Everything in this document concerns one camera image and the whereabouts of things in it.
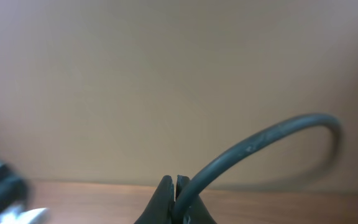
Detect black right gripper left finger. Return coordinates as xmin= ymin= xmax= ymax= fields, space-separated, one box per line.
xmin=135 ymin=175 xmax=175 ymax=224

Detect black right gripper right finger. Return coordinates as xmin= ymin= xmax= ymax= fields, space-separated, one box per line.
xmin=175 ymin=175 xmax=217 ymax=224

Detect black usb cable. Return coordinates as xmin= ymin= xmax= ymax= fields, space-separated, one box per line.
xmin=0 ymin=159 xmax=51 ymax=224

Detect black usb cables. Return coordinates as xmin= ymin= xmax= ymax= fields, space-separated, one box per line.
xmin=171 ymin=113 xmax=344 ymax=223

